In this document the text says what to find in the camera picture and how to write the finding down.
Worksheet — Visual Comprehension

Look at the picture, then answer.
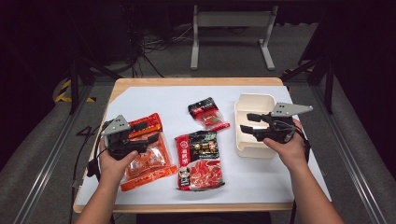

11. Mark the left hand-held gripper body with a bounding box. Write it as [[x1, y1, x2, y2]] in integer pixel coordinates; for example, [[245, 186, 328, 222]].
[[100, 114, 140, 161]]

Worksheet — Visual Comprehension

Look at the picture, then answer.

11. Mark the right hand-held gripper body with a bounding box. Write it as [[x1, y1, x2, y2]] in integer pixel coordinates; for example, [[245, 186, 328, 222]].
[[252, 102, 314, 145]]

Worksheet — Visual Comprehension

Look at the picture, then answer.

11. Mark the white plastic container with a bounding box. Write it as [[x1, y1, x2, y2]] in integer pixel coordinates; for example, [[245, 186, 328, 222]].
[[233, 92, 282, 160]]

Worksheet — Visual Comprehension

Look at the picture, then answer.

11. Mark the orange seasoning packet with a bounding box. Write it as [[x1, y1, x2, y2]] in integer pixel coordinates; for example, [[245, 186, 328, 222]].
[[120, 112, 178, 192]]

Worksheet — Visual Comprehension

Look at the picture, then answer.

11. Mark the person's right hand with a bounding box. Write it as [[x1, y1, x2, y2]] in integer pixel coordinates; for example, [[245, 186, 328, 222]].
[[262, 119, 308, 172]]

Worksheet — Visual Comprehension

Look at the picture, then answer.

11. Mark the person's left hand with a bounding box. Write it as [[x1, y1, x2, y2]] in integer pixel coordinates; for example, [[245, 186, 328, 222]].
[[98, 145, 140, 185]]

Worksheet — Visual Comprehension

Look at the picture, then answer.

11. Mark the small black red seasoning packet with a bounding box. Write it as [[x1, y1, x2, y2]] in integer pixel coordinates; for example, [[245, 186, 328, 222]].
[[187, 96, 232, 133]]

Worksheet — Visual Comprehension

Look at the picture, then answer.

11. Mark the large black red seasoning packet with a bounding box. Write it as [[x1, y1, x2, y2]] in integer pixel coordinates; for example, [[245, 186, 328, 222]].
[[174, 130, 226, 191]]

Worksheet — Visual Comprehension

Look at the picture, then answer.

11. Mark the black tripod stand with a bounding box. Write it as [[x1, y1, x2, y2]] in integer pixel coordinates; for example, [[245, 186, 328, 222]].
[[280, 54, 336, 116], [65, 54, 123, 116]]

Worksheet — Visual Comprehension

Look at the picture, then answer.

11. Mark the yellow black floor tape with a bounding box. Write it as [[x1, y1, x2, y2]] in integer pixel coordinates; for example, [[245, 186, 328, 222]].
[[53, 78, 96, 104]]

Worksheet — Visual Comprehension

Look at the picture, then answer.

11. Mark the grey metal stand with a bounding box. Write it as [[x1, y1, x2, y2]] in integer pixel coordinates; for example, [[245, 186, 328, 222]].
[[189, 4, 280, 71]]

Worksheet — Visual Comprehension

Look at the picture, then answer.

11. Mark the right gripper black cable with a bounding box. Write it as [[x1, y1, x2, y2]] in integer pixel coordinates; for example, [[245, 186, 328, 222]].
[[290, 123, 312, 224]]

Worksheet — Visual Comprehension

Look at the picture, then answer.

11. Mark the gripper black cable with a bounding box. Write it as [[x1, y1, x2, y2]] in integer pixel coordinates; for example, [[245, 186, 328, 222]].
[[290, 123, 312, 224], [69, 122, 109, 224]]

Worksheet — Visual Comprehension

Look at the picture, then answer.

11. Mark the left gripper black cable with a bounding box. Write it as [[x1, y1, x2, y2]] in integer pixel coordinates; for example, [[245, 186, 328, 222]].
[[69, 122, 109, 224]]

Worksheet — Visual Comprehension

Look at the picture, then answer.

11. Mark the aluminium floor rail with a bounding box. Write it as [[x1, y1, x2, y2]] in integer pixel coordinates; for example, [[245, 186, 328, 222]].
[[310, 83, 388, 224], [12, 83, 95, 224]]

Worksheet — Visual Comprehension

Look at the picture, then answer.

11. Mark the bundle of black floor cables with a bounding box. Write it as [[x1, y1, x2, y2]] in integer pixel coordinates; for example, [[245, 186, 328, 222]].
[[122, 18, 194, 78]]

